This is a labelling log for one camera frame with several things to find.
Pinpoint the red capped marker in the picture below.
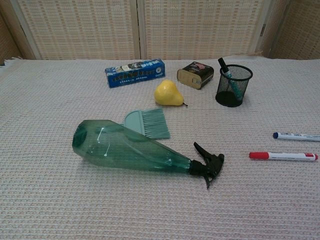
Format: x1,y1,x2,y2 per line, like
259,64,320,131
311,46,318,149
248,151,319,162

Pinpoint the blue capped marker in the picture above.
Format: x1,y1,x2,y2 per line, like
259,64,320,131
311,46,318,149
272,131,320,143

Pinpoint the teal hand brush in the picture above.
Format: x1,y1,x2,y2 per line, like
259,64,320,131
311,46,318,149
119,107,171,140

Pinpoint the black mesh pen holder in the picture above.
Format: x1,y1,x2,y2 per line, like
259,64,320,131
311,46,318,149
215,64,254,108

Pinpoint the green marker black cap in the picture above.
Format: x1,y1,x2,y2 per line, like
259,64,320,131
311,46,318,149
217,57,243,101

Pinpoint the yellow pear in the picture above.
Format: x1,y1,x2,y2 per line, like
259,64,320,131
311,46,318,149
153,79,189,108

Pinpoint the blue cardboard box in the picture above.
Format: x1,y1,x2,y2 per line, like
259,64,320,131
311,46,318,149
104,58,167,89

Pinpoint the green spray bottle black trigger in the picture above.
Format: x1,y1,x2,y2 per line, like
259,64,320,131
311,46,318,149
71,119,225,190

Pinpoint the black and gold tin can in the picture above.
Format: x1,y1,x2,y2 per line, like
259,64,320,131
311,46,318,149
176,61,215,90

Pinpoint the light woven screen panel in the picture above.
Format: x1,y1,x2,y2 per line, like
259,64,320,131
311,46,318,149
136,0,270,61
9,0,141,61

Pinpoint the white waffle tablecloth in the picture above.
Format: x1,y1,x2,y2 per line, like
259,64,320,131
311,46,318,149
0,54,320,240

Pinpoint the brown woven screen panel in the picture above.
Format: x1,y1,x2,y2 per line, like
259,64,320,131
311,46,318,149
257,0,320,60
0,0,36,63

